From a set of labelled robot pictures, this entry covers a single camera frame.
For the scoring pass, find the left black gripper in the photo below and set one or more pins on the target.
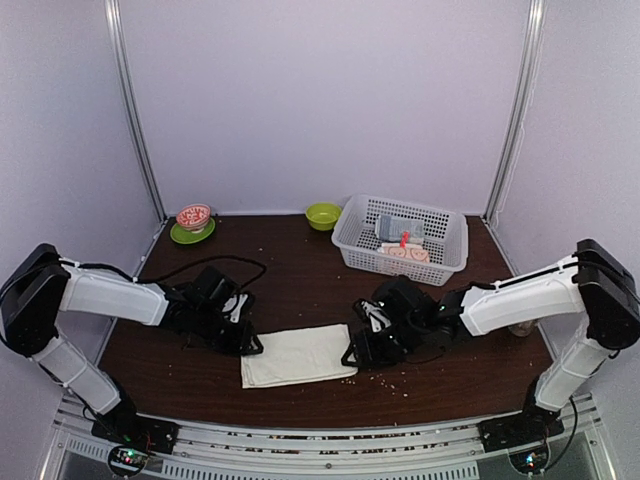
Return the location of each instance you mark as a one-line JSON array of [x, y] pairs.
[[240, 344]]

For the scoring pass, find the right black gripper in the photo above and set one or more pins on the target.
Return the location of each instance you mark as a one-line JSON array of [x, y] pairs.
[[368, 354]]

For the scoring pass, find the orange bunny pattern towel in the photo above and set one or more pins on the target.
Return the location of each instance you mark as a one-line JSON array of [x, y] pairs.
[[407, 251]]

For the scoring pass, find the white towel blue print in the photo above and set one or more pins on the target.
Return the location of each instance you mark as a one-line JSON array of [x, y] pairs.
[[298, 356]]

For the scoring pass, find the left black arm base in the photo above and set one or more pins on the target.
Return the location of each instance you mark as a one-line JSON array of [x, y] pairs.
[[125, 426]]

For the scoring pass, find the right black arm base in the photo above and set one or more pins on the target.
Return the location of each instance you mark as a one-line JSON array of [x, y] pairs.
[[531, 425]]

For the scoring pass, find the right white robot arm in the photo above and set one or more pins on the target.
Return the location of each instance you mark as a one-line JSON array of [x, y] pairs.
[[590, 282]]

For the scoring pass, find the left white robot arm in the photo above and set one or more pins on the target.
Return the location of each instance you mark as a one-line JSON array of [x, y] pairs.
[[46, 284]]

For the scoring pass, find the green plate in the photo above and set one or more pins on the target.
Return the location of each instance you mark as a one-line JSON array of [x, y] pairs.
[[181, 236]]

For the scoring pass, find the white plastic perforated basket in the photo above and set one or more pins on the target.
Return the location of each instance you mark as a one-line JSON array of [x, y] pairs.
[[445, 238]]

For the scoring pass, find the red patterned bowl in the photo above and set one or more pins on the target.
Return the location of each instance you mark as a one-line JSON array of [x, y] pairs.
[[194, 218]]

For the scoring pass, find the beige paper cup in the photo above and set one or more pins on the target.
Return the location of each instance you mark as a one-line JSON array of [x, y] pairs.
[[523, 329]]

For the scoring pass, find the small green bowl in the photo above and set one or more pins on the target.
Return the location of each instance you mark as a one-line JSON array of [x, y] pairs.
[[323, 216]]

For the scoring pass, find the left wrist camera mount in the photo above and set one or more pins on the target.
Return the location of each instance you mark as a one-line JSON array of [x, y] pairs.
[[235, 306]]

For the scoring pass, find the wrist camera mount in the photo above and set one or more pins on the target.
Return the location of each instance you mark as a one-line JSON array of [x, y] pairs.
[[235, 306], [372, 315]]

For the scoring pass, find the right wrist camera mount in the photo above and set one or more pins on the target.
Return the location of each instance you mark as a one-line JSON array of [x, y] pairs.
[[372, 315]]

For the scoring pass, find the front aluminium rail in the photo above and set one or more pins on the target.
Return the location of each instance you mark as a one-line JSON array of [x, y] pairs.
[[443, 450]]

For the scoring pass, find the left aluminium frame post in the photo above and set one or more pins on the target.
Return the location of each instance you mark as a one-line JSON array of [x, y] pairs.
[[132, 115]]

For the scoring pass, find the aluminium frame post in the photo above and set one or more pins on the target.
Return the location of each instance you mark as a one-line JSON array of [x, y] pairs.
[[514, 133], [132, 115]]

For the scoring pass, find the right aluminium frame post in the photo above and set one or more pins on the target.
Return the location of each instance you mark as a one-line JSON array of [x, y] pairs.
[[514, 133]]

